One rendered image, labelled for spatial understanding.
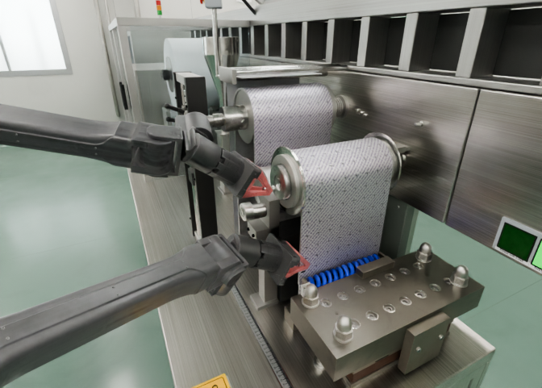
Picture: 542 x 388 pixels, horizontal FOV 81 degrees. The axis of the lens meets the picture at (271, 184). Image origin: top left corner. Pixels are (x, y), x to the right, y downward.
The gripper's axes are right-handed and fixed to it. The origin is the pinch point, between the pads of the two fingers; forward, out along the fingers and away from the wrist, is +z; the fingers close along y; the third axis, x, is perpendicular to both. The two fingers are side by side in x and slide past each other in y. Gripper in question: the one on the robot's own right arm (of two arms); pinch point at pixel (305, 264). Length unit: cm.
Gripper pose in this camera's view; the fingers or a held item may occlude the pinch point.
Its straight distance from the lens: 74.0
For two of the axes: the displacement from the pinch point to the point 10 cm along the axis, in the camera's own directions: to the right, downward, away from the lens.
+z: 7.8, 3.0, 5.6
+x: 4.5, -8.8, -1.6
